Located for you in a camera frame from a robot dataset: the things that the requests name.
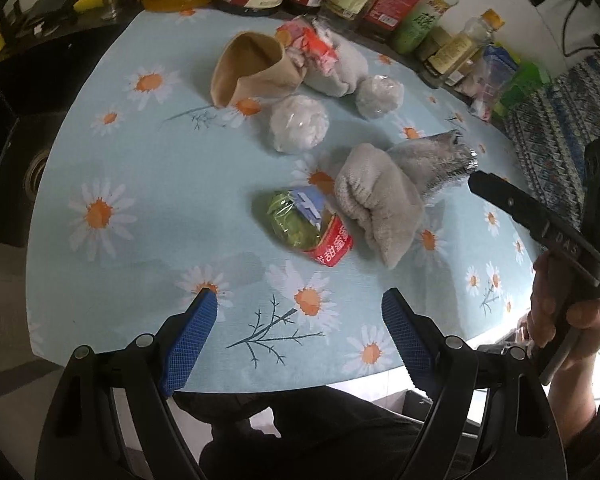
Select red label seasoning bottle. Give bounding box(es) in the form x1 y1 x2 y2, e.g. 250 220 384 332
362 0 438 41

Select person's right hand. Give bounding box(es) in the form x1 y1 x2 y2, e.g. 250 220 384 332
526 250 600 376

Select blue patterned cloth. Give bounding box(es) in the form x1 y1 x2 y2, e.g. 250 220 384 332
502 47 600 231

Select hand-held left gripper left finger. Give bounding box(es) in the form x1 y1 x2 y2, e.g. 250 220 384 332
35 287 218 480

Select grey striped cloth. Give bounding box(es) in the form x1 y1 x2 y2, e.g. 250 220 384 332
387 129 478 203

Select blue white packet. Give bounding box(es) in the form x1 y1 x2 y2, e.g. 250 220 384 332
467 45 521 121

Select white plastic ball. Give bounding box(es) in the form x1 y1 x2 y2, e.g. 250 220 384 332
269 94 330 153
355 74 406 121

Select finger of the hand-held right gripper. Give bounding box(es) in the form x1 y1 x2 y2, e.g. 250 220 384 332
468 171 600 287

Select daisy print blue tablecloth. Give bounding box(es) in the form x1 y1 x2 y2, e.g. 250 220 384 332
25 7 543 393

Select person's dark pants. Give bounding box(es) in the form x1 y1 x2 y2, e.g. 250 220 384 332
172 385 481 480

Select beige grey towel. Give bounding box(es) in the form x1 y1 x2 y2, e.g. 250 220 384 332
334 142 427 270

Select person's right forearm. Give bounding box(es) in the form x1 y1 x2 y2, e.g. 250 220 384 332
547 347 600 480

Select green label bottle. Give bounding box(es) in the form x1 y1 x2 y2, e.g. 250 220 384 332
390 0 471 56

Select black yellow bag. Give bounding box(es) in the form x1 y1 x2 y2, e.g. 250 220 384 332
10 0 93 28

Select green red snack packet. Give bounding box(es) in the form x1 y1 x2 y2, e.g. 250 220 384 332
265 185 355 267

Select beige paper bag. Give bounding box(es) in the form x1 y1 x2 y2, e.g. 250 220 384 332
210 32 306 108

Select orange white wrapper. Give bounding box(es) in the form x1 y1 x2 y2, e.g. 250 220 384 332
275 15 341 78

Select kitchen faucet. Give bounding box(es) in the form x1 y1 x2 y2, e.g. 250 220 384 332
100 0 142 21

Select black kitchen counter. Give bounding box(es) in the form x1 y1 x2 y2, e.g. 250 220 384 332
0 7 146 126

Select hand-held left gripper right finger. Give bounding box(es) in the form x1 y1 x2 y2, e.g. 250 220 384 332
381 287 568 480

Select light grey cloth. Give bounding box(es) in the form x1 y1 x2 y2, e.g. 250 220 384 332
300 17 371 98

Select black cable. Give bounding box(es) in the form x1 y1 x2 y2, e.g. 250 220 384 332
562 0 600 58

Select black kitchen sink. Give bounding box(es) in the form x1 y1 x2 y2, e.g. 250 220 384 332
0 115 56 247

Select orange cap clear bottle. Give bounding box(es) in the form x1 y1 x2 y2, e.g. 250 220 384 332
422 9 506 88

